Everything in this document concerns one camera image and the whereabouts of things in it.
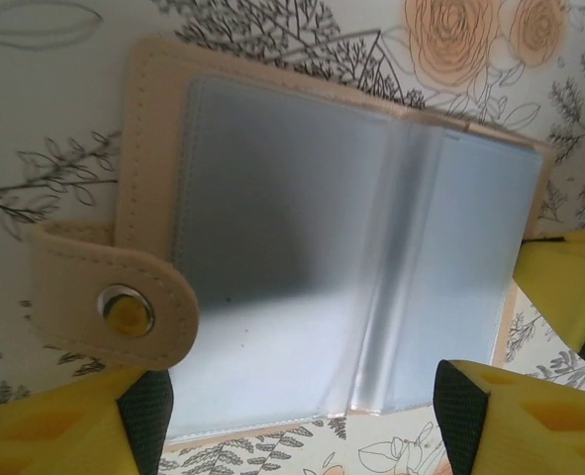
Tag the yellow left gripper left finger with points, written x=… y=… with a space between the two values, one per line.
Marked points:
x=64 y=430

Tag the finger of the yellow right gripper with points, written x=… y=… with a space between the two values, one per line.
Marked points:
x=564 y=287

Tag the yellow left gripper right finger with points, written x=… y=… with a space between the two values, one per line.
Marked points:
x=529 y=430

